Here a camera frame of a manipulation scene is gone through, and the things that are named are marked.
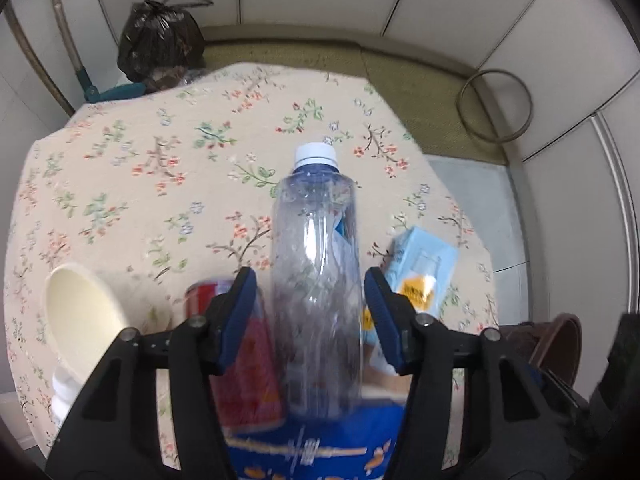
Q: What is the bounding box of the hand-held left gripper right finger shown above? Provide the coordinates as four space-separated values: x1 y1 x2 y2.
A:
363 266 571 480

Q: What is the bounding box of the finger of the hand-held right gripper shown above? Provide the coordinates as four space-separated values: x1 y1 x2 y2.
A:
532 365 593 413

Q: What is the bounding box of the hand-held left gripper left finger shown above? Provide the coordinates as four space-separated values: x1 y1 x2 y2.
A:
45 266 258 480

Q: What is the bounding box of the clear plastic bottle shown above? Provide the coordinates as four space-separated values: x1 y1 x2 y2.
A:
270 142 365 421

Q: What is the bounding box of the black trash bag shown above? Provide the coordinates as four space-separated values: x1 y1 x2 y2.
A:
116 0 207 83

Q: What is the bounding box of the red drink can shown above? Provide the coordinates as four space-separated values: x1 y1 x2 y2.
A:
185 280 286 431

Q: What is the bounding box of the light blue carton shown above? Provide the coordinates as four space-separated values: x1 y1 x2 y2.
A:
362 226 460 376

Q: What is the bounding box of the blue snack packet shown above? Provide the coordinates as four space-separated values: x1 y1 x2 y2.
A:
225 400 406 480

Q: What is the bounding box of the cream plastic bowl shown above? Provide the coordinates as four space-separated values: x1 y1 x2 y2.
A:
44 263 173 381

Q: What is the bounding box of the floral tablecloth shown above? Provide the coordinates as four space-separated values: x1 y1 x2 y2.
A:
2 62 501 471

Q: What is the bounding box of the olive floor mat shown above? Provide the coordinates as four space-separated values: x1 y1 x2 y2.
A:
200 25 508 166

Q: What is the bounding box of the clear plastic bag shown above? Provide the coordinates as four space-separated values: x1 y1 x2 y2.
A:
145 66 203 95

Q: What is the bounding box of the metal ring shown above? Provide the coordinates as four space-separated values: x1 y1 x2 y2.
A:
459 69 533 143

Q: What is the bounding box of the blue-handled mop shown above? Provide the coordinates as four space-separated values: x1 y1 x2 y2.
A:
45 0 147 103

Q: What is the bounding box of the black-handled grey pole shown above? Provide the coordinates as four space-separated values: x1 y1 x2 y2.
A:
4 2 76 116

